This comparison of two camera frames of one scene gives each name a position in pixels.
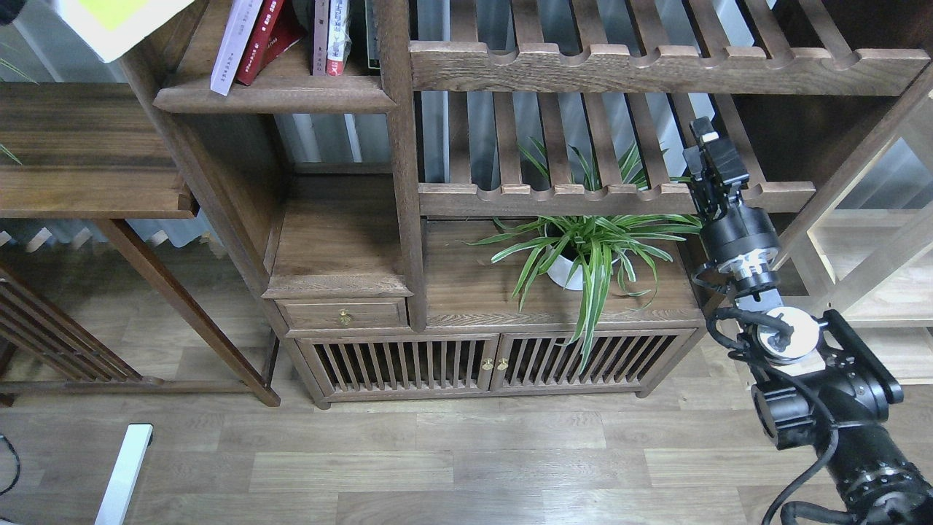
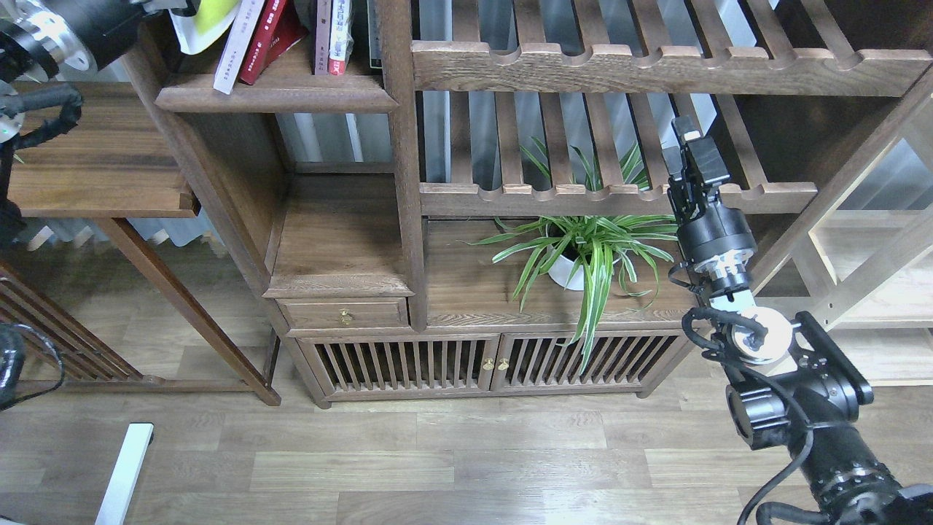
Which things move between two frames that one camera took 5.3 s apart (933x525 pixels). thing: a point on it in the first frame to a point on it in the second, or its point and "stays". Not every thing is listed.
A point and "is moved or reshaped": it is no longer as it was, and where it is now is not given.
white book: [243, 17] stays
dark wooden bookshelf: [547, 197] stays
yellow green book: [112, 28] is moved or reshaped
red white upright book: [339, 36] stays
